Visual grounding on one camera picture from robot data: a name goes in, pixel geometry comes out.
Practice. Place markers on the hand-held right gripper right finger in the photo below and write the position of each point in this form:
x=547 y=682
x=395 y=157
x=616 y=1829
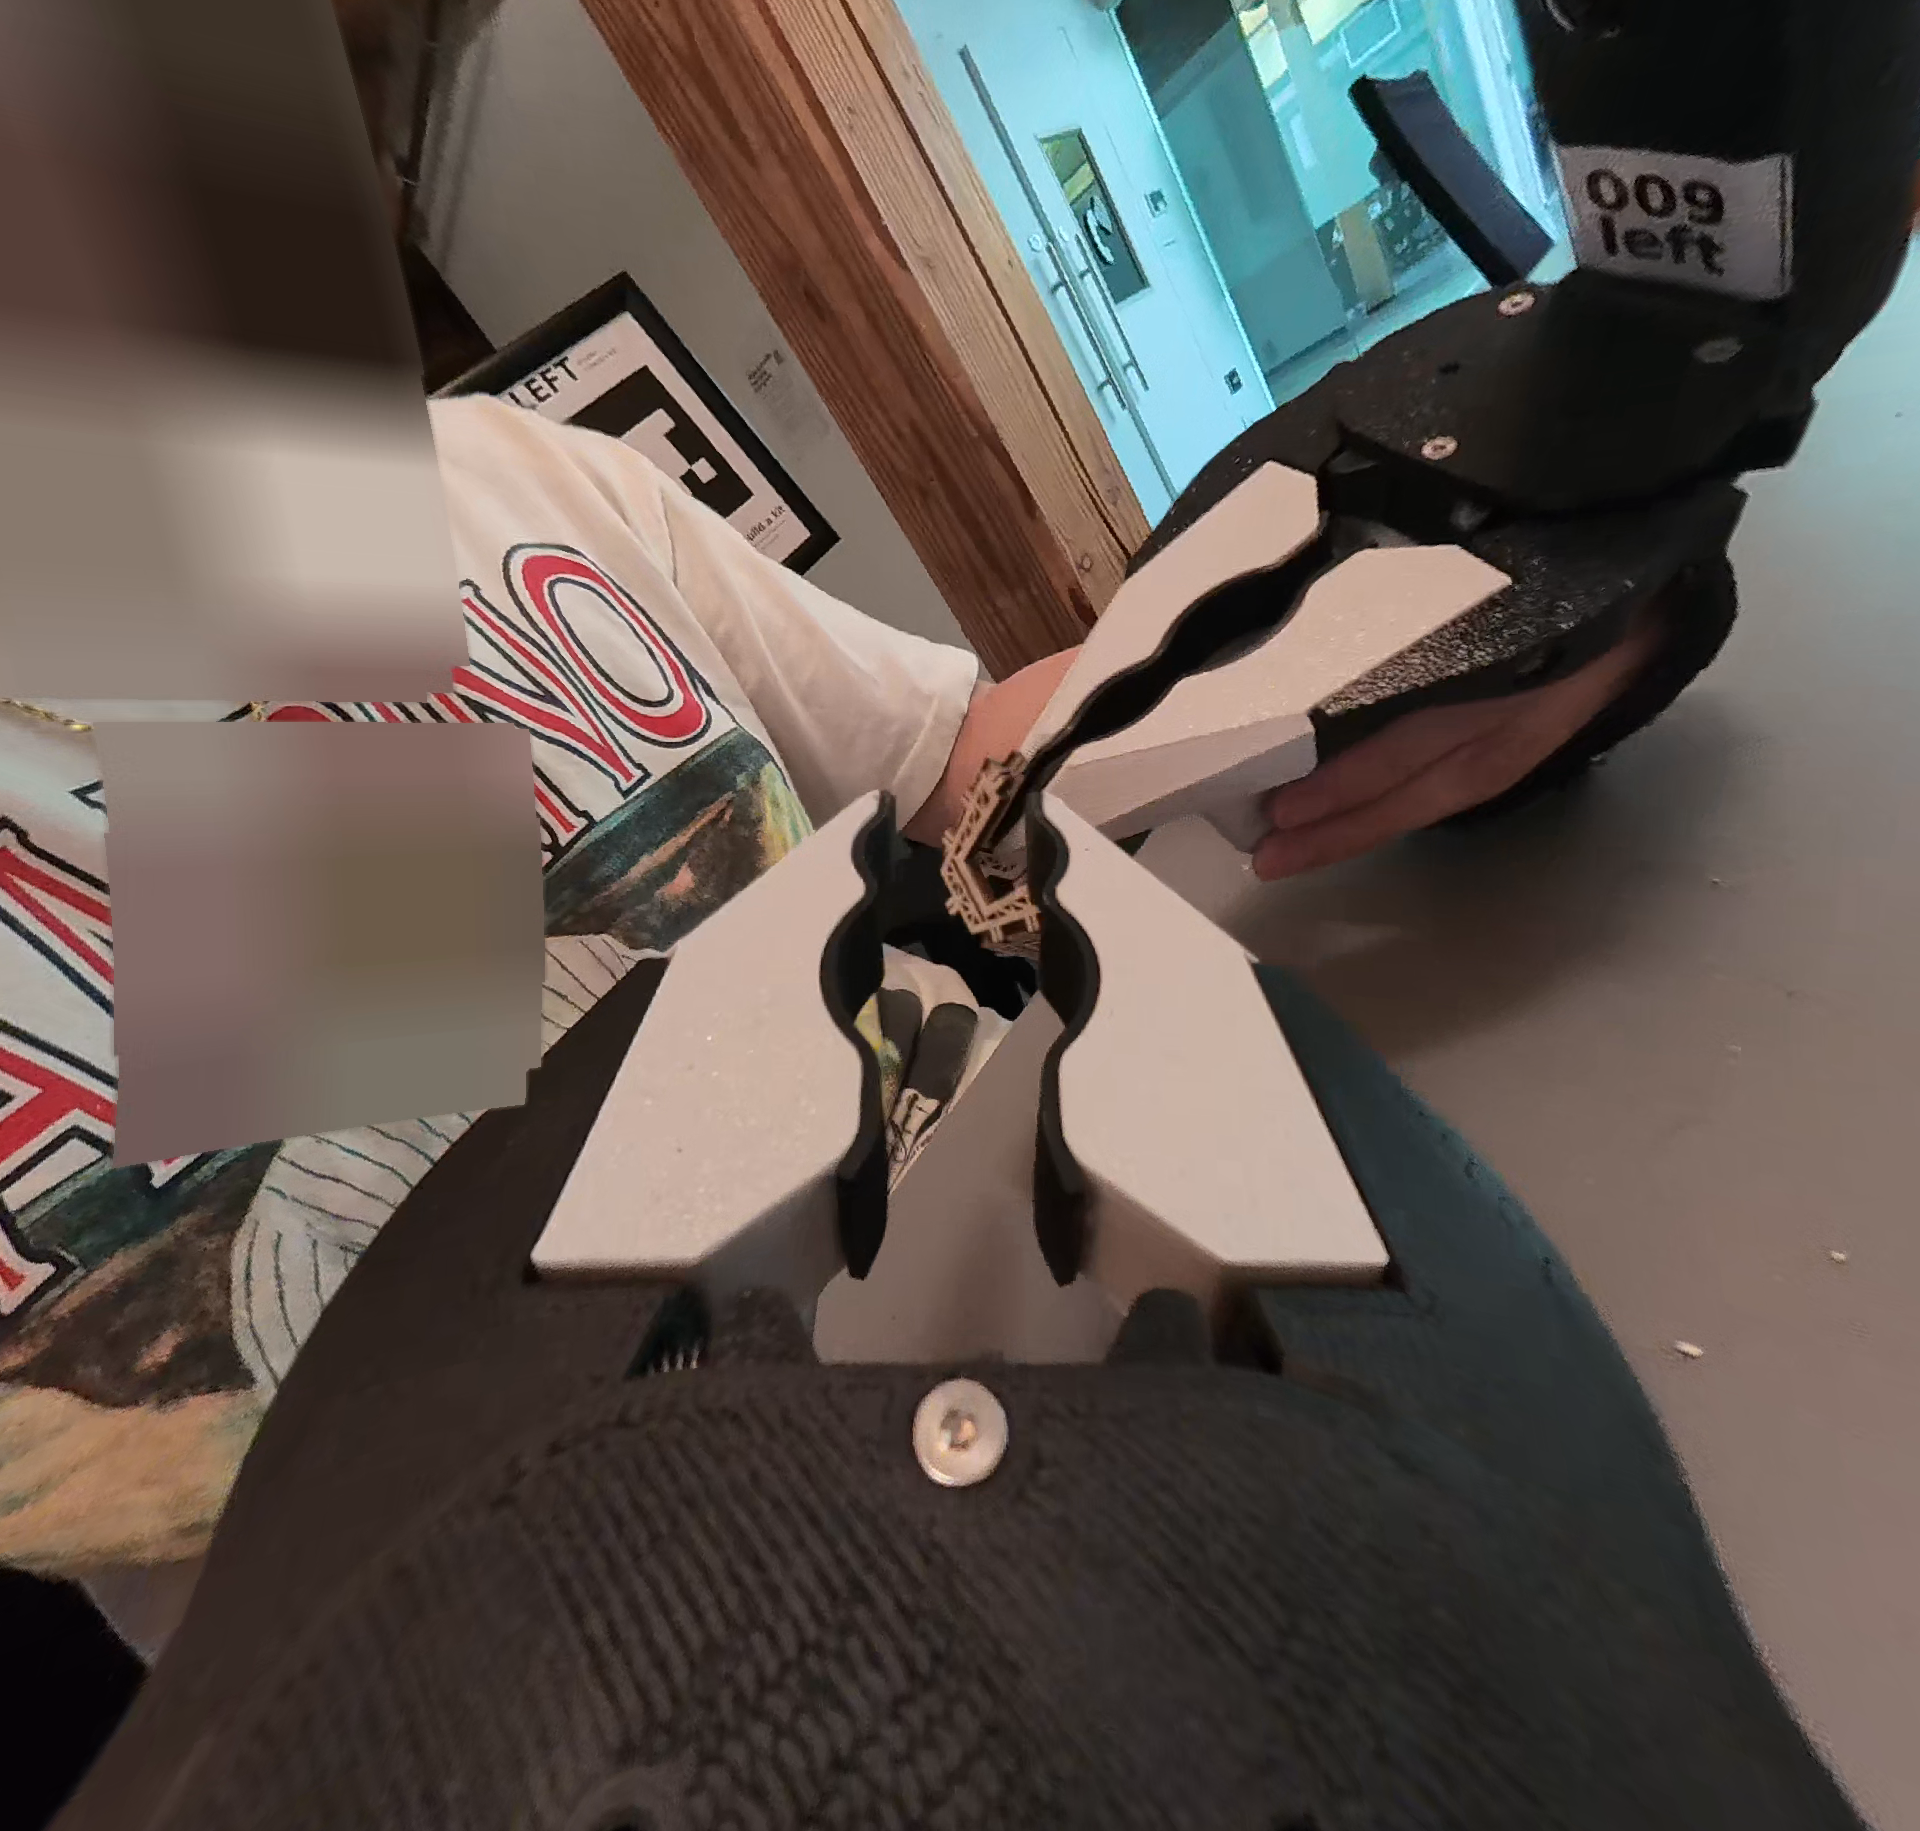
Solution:
x=1215 y=1112

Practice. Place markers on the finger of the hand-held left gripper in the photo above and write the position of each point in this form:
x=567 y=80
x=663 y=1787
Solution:
x=1201 y=557
x=1350 y=632

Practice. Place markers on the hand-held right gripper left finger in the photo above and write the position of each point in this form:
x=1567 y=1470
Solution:
x=705 y=1112

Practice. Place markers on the small wooden tower midsection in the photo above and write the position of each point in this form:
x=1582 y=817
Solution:
x=967 y=871

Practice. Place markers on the person's left hand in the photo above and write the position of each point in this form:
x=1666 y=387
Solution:
x=1426 y=766

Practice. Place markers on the black chair back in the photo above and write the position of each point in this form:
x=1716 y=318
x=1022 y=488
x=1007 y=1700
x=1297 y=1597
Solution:
x=1441 y=167

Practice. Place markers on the glass door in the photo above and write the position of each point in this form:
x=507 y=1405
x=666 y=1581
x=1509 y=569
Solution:
x=1005 y=212

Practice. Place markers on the black framed board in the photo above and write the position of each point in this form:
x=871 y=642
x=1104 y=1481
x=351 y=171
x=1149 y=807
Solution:
x=675 y=436

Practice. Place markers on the wooden post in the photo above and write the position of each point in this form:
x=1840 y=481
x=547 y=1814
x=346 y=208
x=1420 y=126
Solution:
x=841 y=287

